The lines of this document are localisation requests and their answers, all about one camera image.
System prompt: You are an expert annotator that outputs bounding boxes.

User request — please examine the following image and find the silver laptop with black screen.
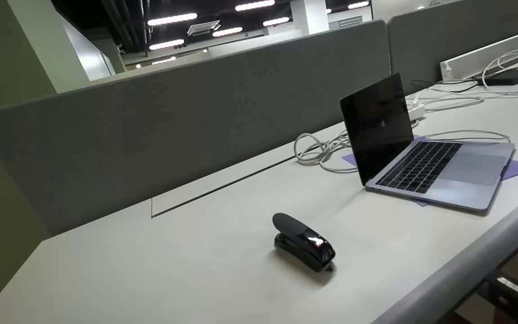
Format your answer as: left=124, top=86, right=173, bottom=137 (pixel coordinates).
left=338, top=72, right=516, bottom=214

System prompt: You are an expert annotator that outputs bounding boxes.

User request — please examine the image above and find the black stapler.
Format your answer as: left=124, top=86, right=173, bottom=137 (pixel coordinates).
left=270, top=210, right=338, bottom=273

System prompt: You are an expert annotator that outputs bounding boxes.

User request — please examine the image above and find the long gray desk partition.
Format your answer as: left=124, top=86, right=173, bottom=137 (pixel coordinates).
left=0, top=20, right=394, bottom=237

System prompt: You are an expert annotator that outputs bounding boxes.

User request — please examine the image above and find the fluorescent ceiling light tube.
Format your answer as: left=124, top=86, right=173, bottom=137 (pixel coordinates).
left=261, top=14, right=293, bottom=29
left=210, top=25, right=245, bottom=39
left=234, top=0, right=277, bottom=14

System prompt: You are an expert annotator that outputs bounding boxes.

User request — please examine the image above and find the white ceiling column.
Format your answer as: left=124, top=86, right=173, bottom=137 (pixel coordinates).
left=288, top=0, right=331, bottom=36

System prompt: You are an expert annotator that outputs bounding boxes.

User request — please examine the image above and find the short gray desk partition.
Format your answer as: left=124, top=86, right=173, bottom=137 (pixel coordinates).
left=387, top=0, right=518, bottom=95

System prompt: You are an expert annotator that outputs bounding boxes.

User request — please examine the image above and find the black power adapter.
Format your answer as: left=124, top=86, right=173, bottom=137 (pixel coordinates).
left=484, top=65, right=518, bottom=86

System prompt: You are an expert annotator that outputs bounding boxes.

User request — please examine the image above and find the thin white laptop cable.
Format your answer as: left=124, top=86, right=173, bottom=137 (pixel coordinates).
left=419, top=128, right=513, bottom=146

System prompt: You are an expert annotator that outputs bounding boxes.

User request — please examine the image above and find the long white cable tray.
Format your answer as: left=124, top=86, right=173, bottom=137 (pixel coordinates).
left=439, top=29, right=518, bottom=84

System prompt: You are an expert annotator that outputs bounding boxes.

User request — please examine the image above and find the white cable bundle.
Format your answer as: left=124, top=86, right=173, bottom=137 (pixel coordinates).
left=417, top=47, right=518, bottom=113

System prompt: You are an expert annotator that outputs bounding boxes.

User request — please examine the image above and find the black under-desk bracket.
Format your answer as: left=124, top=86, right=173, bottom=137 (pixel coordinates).
left=487, top=273, right=518, bottom=324

